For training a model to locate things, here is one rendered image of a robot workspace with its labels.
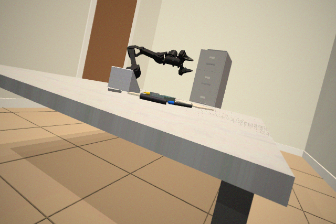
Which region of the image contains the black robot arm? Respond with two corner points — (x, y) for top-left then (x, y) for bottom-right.
(126, 45), (179, 79)

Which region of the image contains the grey keyboard with white letter keys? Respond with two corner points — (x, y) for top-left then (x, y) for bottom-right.
(152, 94), (175, 102)

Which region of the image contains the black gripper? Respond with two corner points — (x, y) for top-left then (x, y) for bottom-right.
(171, 50), (193, 76)

